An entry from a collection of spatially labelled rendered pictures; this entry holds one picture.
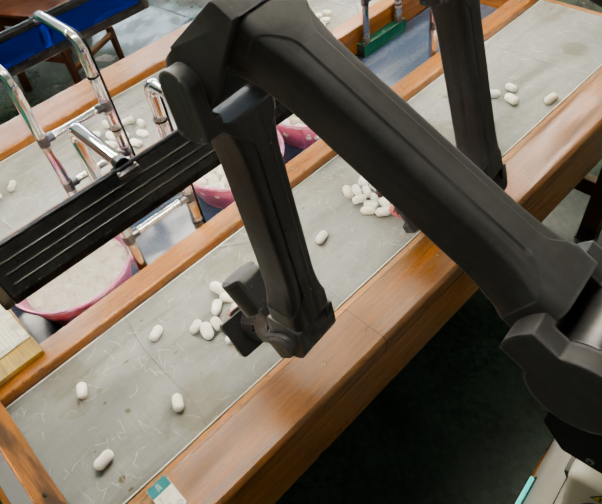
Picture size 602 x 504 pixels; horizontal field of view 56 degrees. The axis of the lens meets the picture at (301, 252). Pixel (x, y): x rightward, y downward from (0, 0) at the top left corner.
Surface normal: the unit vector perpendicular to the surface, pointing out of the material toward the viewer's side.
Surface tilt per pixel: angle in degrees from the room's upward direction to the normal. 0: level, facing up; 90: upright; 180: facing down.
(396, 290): 0
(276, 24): 29
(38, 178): 0
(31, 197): 0
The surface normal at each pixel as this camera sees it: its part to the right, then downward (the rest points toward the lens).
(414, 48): -0.11, -0.65
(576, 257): 0.27, -0.36
